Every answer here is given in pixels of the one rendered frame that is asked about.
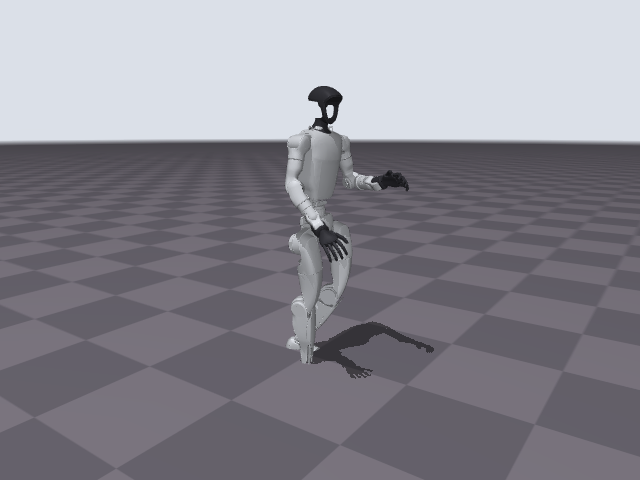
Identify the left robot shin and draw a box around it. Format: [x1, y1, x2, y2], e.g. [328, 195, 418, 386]
[297, 296, 343, 343]

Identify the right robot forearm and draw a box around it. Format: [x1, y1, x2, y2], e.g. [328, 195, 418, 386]
[287, 180, 324, 230]

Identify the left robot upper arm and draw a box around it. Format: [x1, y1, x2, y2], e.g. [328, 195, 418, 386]
[339, 135, 358, 189]

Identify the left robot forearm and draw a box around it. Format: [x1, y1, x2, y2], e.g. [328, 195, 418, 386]
[354, 173, 382, 191]

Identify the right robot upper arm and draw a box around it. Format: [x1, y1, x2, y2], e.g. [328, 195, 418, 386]
[285, 134, 311, 194]

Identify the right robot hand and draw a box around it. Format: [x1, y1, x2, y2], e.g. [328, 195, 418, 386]
[311, 221, 349, 263]

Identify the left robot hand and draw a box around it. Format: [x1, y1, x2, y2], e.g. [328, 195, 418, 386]
[371, 170, 409, 192]

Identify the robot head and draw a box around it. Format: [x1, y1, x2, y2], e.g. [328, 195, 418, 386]
[308, 86, 343, 134]

